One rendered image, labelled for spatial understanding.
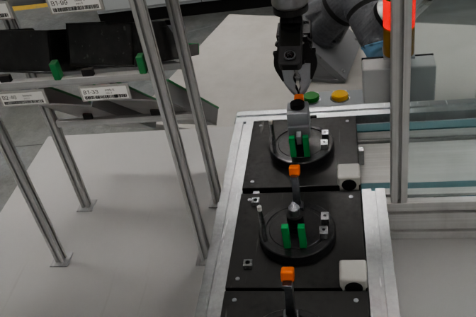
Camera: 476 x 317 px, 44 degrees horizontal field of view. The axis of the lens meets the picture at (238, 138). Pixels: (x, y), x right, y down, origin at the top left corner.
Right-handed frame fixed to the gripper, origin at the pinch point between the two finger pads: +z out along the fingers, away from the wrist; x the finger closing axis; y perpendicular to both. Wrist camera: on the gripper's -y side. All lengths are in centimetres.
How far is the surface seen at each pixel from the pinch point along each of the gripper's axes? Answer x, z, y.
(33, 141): 164, 107, 136
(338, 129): -7.9, 10.2, 0.0
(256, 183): 9.1, 10.2, -17.4
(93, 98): 31.7, -20.1, -28.8
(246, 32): 23, 21, 76
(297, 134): 0.0, 2.7, -11.0
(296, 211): -0.6, 3.2, -33.2
